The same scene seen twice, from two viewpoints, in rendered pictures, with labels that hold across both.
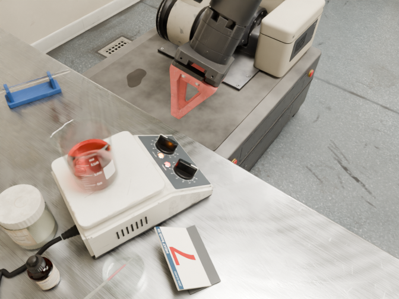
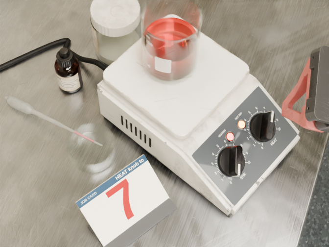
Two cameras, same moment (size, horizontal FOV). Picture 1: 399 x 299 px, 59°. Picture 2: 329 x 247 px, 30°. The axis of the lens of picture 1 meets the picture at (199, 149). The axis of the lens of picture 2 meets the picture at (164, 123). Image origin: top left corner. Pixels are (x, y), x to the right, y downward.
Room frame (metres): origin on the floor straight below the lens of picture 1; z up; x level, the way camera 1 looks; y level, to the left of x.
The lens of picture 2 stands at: (0.16, -0.24, 1.39)
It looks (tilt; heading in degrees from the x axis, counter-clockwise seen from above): 60 degrees down; 75
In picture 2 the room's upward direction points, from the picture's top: 2 degrees clockwise
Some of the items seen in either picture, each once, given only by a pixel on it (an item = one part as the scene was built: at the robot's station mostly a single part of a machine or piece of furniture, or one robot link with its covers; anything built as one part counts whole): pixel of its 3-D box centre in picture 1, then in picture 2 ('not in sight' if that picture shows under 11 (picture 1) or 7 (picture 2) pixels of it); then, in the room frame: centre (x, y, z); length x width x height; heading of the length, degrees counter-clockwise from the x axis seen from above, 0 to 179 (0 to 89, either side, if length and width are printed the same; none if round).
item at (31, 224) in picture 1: (27, 218); (116, 30); (0.22, 0.23, 0.79); 0.06 x 0.06 x 0.08
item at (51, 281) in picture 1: (40, 269); (67, 67); (0.15, 0.19, 0.78); 0.03 x 0.03 x 0.07
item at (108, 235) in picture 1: (129, 184); (192, 108); (0.28, 0.10, 0.79); 0.22 x 0.13 x 0.08; 126
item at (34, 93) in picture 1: (31, 88); not in sight; (0.51, 0.33, 0.77); 0.10 x 0.03 x 0.04; 123
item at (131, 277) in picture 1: (124, 273); (91, 148); (0.16, 0.09, 0.76); 0.06 x 0.06 x 0.02
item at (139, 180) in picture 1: (107, 175); (176, 73); (0.27, 0.12, 0.83); 0.12 x 0.12 x 0.01; 36
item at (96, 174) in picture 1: (88, 158); (169, 38); (0.26, 0.14, 0.88); 0.07 x 0.06 x 0.08; 104
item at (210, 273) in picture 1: (187, 254); (128, 205); (0.19, 0.01, 0.77); 0.09 x 0.06 x 0.04; 26
